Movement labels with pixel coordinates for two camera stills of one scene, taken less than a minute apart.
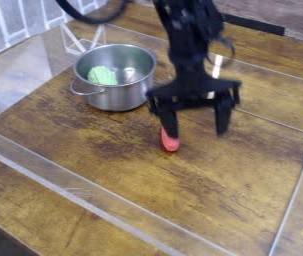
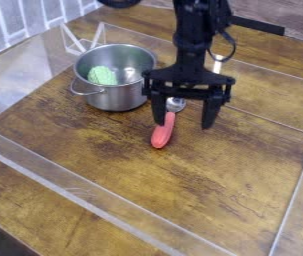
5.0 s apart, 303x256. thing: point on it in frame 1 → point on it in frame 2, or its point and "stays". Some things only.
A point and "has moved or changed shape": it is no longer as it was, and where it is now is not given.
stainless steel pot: [113, 75] stays
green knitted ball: [101, 75] stays
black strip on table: [254, 24] stays
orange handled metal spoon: [169, 141] has moved or changed shape
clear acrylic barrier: [83, 180] stays
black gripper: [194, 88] → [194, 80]
